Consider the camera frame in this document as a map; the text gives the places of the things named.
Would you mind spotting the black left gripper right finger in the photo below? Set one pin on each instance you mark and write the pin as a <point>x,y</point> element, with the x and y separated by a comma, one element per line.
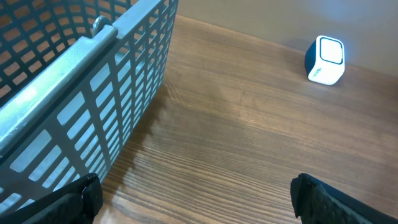
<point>316,202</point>

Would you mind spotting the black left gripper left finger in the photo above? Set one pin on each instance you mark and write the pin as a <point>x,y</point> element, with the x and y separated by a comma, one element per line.
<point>77,202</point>

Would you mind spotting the white barcode scanner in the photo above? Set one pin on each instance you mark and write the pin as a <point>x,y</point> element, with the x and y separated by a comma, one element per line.
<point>325,60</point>

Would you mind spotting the grey plastic shopping basket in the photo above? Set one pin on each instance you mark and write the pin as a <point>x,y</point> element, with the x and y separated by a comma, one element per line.
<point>76,78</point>

